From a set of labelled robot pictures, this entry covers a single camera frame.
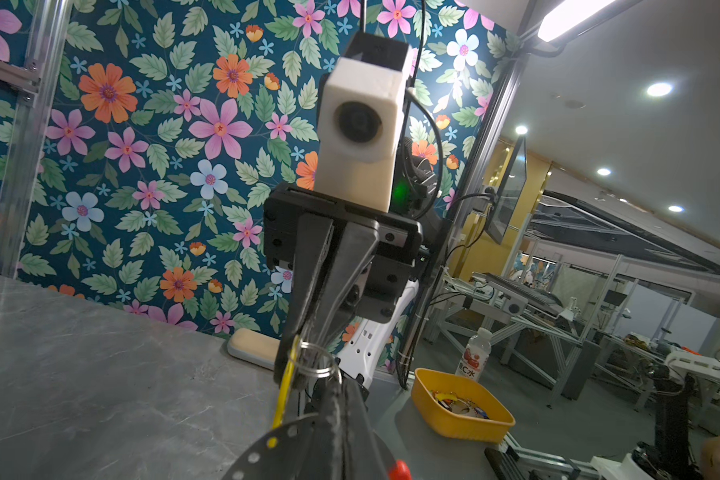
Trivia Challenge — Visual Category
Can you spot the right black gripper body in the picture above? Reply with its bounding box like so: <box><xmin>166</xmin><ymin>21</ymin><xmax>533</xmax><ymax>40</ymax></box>
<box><xmin>264</xmin><ymin>183</ymin><xmax>423</xmax><ymax>318</ymax></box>

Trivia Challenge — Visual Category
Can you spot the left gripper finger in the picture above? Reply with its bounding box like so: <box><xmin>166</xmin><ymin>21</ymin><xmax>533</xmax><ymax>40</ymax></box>
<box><xmin>302</xmin><ymin>379</ymin><xmax>389</xmax><ymax>479</ymax></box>

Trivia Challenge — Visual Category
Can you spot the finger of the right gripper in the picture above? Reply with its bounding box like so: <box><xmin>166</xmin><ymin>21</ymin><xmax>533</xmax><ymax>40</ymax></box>
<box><xmin>302</xmin><ymin>220</ymin><xmax>379</xmax><ymax>347</ymax></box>
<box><xmin>274</xmin><ymin>214</ymin><xmax>333</xmax><ymax>383</ymax></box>

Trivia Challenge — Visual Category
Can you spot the metal keyring disc red grip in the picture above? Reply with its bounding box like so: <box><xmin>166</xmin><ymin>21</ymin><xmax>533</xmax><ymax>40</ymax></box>
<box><xmin>223</xmin><ymin>414</ymin><xmax>413</xmax><ymax>479</ymax></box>

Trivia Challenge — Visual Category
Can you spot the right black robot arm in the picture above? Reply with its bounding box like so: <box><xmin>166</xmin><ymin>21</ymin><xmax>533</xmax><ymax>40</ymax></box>
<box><xmin>264</xmin><ymin>138</ymin><xmax>452</xmax><ymax>382</ymax></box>

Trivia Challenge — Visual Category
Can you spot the plastic drink bottle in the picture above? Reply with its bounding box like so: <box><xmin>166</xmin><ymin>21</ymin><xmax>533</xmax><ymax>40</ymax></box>
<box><xmin>455</xmin><ymin>327</ymin><xmax>493</xmax><ymax>381</ymax></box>

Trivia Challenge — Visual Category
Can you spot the yellow plastic tray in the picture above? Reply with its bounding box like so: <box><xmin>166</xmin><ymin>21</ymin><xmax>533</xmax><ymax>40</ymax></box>
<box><xmin>411</xmin><ymin>368</ymin><xmax>516</xmax><ymax>444</ymax></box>

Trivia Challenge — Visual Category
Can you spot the beige sponge block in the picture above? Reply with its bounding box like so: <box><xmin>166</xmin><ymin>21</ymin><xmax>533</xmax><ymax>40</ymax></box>
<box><xmin>226</xmin><ymin>328</ymin><xmax>280</xmax><ymax>371</ymax></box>

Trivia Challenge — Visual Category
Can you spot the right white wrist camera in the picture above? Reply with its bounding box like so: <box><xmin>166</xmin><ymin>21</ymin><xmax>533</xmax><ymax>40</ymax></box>
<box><xmin>313</xmin><ymin>32</ymin><xmax>413</xmax><ymax>213</ymax></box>

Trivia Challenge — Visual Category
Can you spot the wall mounted monitor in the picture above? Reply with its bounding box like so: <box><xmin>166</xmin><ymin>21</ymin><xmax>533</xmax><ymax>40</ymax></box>
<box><xmin>485</xmin><ymin>135</ymin><xmax>527</xmax><ymax>244</ymax></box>

